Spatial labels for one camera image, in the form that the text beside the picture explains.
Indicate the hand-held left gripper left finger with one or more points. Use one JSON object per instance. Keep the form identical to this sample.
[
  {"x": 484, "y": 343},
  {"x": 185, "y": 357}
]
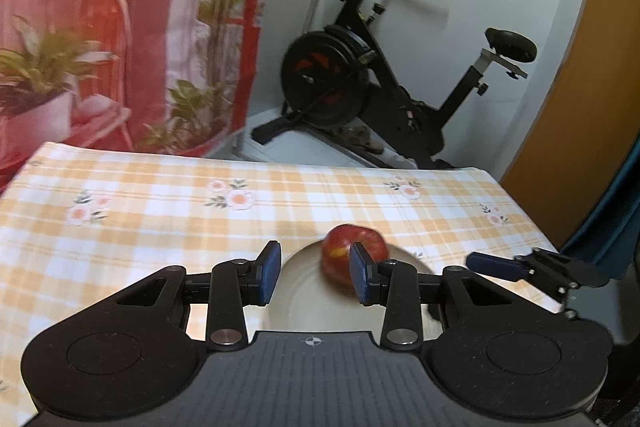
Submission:
[{"x": 270, "y": 274}]

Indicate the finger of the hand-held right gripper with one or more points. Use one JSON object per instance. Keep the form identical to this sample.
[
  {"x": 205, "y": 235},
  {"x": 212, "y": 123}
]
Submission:
[{"x": 492, "y": 264}]

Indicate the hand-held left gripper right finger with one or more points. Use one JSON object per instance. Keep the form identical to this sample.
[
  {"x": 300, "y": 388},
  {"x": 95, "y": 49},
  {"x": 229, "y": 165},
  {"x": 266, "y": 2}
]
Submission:
[{"x": 357, "y": 272}]

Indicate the red apple with yellow patch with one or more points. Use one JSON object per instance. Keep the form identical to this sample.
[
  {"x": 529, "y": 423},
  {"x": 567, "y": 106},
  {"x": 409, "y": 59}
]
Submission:
[{"x": 335, "y": 259}]

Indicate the beige round plate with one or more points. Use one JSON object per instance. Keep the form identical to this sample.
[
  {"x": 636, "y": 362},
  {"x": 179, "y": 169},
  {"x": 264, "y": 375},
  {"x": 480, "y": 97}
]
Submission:
[{"x": 305, "y": 302}]

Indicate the brown slipper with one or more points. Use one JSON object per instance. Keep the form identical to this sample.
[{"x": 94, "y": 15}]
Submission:
[{"x": 365, "y": 141}]

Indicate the orange checked floral tablecloth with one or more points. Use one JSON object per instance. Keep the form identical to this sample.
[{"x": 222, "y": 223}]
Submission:
[{"x": 150, "y": 217}]

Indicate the teal curtain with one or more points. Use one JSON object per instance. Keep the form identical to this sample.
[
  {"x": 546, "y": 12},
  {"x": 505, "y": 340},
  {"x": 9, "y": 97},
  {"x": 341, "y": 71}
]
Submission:
[{"x": 620, "y": 217}]

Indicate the black exercise bike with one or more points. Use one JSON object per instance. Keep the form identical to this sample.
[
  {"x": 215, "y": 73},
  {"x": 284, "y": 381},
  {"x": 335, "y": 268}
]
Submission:
[{"x": 325, "y": 77}]

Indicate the wooden door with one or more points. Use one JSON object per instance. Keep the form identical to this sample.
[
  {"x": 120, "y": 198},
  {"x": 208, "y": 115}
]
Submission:
[{"x": 590, "y": 82}]

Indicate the pink printed backdrop cloth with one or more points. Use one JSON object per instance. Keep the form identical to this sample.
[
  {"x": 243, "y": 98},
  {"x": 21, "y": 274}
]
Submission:
[{"x": 100, "y": 32}]

